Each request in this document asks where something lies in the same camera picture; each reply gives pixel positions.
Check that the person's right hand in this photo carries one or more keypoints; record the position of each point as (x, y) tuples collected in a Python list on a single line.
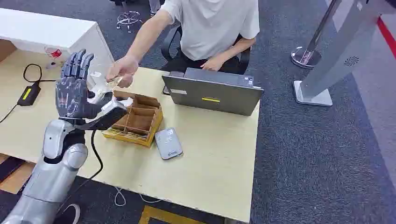
[(125, 69)]

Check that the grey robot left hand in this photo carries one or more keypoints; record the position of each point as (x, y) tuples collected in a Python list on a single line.
[(71, 92)]

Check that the person's left hand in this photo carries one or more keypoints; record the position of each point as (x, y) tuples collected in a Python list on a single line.
[(212, 64)]

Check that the clear sleeved card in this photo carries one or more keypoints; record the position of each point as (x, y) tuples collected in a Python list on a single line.
[(113, 82)]

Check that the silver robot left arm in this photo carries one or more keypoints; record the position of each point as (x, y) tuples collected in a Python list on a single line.
[(52, 179)]

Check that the clear plastic wrapping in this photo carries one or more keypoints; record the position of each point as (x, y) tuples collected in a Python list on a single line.
[(96, 86)]

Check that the grey laptop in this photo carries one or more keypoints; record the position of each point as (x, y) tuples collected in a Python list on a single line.
[(213, 94)]

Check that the person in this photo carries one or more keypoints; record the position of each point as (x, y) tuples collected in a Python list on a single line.
[(213, 28)]

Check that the black power adapter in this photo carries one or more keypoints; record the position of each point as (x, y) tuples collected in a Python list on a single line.
[(29, 94)]

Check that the chrome chair base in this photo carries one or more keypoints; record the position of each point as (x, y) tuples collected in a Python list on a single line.
[(128, 19)]

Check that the wooden card box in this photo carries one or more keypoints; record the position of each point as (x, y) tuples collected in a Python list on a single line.
[(140, 122)]

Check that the white cabinet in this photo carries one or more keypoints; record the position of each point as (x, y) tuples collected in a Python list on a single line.
[(52, 34)]

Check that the brown cardboard box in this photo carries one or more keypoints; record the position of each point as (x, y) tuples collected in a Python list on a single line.
[(5, 49)]

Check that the grey portable hard drive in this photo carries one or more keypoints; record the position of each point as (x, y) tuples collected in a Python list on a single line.
[(168, 143)]

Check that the grey standing kiosk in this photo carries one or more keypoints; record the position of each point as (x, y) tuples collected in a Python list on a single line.
[(340, 52)]

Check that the red barrier belt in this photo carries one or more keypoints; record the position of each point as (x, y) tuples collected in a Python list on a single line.
[(387, 35)]

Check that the chrome stanchion post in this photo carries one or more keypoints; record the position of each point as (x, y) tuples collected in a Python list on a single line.
[(309, 49)]

